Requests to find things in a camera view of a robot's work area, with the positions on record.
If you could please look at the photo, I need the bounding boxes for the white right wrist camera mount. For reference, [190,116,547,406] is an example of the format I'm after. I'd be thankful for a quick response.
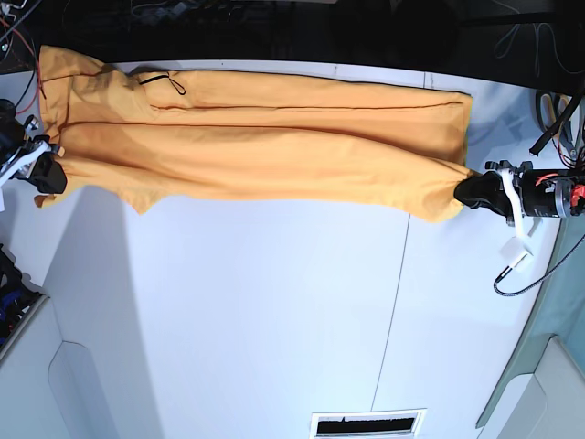
[1,135,60,188]

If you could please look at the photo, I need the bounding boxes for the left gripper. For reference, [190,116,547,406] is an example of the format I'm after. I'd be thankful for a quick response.
[453,169,576,219]

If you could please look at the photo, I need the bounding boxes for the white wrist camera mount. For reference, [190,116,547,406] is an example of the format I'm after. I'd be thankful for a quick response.
[485,160,534,282]
[1,135,60,188]

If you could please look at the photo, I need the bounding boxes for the white table vent grille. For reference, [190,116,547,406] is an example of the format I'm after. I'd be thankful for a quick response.
[310,409,427,439]

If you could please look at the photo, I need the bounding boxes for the black blue items bin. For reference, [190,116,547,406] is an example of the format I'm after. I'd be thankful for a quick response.
[0,244,44,348]

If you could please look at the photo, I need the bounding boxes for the orange handled scissors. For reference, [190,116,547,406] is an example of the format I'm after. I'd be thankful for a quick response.
[535,90,584,163]

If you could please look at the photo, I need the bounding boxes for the orange yellow t-shirt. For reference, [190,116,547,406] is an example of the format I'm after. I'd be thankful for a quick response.
[39,46,473,222]

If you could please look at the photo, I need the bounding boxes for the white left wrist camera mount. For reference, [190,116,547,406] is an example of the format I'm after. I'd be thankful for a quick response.
[485,160,534,282]

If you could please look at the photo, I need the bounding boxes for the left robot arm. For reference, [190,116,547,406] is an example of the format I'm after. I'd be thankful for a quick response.
[454,91,584,225]

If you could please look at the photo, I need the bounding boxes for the grey green cloth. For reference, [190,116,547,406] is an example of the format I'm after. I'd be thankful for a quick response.
[476,217,584,428]

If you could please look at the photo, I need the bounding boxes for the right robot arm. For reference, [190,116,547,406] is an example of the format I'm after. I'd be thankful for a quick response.
[1,1,68,195]

